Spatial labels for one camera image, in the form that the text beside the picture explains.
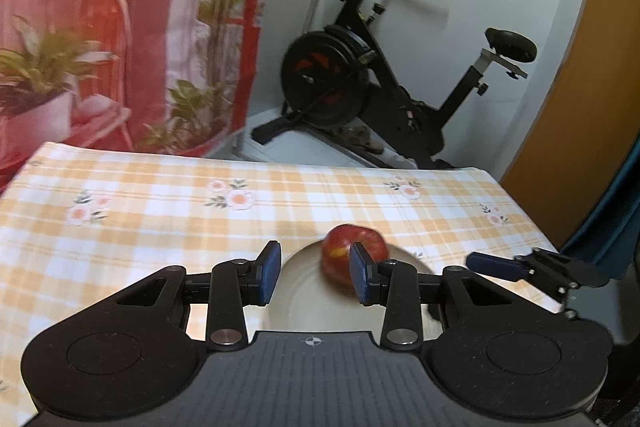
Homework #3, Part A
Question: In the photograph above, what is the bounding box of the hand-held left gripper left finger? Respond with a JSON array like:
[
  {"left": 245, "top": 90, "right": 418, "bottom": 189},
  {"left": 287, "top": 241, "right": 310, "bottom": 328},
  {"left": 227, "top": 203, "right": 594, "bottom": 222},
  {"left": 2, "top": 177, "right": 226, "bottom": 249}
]
[{"left": 114, "top": 241, "right": 284, "bottom": 353}]

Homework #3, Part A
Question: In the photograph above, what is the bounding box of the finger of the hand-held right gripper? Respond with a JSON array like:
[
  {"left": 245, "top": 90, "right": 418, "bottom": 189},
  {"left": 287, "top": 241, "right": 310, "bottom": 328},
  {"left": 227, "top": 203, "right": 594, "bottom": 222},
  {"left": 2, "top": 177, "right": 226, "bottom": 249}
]
[{"left": 466, "top": 247, "right": 624, "bottom": 315}]

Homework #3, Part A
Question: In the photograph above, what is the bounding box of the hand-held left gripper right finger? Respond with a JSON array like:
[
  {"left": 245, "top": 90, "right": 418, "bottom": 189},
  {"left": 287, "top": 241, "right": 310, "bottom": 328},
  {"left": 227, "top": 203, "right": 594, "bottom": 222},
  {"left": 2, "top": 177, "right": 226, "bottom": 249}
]
[{"left": 349, "top": 242, "right": 528, "bottom": 353}]

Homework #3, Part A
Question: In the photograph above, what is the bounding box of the red apple with yellow patch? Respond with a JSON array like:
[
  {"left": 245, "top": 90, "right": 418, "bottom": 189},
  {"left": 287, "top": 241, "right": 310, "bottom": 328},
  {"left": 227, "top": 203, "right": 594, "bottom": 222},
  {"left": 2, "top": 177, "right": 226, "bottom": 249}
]
[{"left": 320, "top": 223, "right": 390, "bottom": 293}]

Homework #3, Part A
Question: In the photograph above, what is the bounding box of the beige round plate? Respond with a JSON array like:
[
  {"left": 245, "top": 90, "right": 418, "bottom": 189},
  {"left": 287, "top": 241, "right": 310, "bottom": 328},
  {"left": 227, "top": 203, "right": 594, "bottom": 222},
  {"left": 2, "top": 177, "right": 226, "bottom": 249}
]
[{"left": 266, "top": 239, "right": 443, "bottom": 343}]

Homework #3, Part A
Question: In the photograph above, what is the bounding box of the brown slipper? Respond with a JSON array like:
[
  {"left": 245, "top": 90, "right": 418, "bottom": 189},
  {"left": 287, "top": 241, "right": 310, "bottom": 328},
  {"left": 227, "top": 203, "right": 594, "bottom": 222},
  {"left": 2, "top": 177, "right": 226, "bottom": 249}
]
[{"left": 345, "top": 127, "right": 387, "bottom": 156}]

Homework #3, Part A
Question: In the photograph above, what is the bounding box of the orange checked floral tablecloth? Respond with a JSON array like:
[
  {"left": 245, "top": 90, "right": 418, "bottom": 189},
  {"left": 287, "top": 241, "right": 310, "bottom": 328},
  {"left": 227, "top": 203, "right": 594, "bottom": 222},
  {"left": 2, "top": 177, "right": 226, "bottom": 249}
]
[{"left": 0, "top": 142, "right": 561, "bottom": 427}]

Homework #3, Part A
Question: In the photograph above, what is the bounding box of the teal curtain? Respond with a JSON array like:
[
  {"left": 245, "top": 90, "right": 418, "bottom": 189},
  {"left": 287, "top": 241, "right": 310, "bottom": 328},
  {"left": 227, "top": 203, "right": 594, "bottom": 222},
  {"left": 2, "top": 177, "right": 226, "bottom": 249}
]
[{"left": 560, "top": 147, "right": 640, "bottom": 280}]

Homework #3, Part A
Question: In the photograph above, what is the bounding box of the black exercise bike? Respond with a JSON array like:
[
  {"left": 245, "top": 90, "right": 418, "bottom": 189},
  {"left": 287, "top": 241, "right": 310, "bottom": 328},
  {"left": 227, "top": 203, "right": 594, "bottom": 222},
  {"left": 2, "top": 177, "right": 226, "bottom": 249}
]
[{"left": 250, "top": 0, "right": 539, "bottom": 170}]

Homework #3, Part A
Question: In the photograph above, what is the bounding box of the wooden door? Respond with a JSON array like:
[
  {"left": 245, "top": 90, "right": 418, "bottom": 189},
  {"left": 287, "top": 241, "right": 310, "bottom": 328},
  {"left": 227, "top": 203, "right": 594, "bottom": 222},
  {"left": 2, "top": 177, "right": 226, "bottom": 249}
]
[{"left": 500, "top": 0, "right": 640, "bottom": 253}]

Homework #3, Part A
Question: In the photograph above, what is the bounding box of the pink printed backdrop cloth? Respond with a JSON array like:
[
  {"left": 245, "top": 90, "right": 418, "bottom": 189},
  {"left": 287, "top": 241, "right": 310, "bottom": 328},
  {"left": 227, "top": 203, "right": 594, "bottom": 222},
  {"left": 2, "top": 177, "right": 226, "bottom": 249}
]
[{"left": 0, "top": 0, "right": 289, "bottom": 178}]

